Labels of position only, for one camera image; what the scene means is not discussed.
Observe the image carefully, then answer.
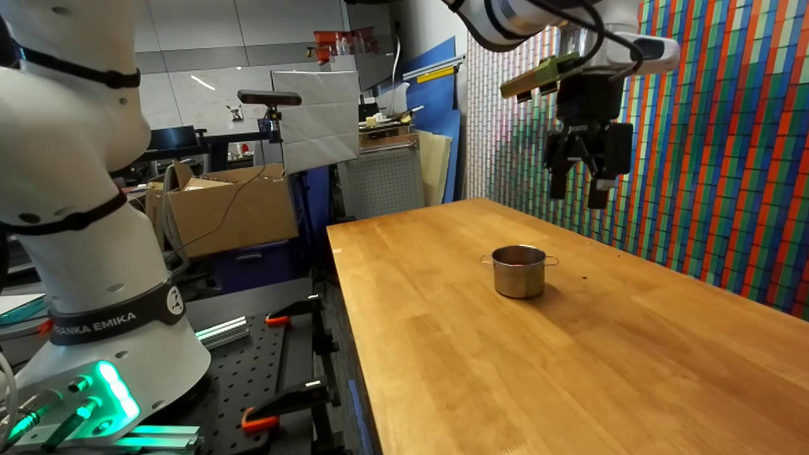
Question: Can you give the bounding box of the brown cardboard box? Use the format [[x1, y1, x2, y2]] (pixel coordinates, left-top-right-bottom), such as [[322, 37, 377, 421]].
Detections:
[[145, 163, 300, 262]]

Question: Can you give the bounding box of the white foam board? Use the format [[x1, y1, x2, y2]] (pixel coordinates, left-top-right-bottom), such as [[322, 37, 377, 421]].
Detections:
[[269, 67, 365, 178]]

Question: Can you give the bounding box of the aluminium base frame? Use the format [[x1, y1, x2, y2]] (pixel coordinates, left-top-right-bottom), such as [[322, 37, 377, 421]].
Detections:
[[0, 417, 205, 455]]

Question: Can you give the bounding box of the black stereo camera on stand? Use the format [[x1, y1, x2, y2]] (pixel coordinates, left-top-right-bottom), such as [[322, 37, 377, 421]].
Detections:
[[234, 88, 305, 143]]

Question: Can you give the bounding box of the silver aluminium extrusion bar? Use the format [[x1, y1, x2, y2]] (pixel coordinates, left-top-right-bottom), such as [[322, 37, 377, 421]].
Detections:
[[193, 313, 252, 353]]

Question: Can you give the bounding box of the olive wrist camera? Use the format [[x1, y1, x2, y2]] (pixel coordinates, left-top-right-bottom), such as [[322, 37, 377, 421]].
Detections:
[[497, 53, 595, 105]]

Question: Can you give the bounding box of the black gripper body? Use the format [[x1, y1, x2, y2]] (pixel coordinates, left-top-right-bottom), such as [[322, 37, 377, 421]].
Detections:
[[543, 73, 636, 183]]

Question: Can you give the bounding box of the small steel pot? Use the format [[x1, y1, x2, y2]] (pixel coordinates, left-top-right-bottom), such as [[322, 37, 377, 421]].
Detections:
[[489, 243, 561, 305]]

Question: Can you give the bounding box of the grey cabinet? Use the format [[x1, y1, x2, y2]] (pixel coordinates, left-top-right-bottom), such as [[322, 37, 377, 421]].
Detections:
[[336, 144, 429, 222]]

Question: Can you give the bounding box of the black perforated breadboard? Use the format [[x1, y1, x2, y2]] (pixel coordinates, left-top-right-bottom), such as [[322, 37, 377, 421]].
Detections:
[[136, 307, 343, 455]]

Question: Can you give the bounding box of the orange handled black clamp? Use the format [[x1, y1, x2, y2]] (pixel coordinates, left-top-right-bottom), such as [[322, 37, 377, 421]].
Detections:
[[237, 378, 333, 439], [262, 293, 325, 335]]

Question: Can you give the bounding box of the beige board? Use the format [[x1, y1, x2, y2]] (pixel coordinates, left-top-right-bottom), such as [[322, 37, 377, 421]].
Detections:
[[414, 130, 458, 210]]

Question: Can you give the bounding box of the blue panel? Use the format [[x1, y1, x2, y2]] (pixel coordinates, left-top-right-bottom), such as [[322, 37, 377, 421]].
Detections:
[[405, 34, 467, 206]]

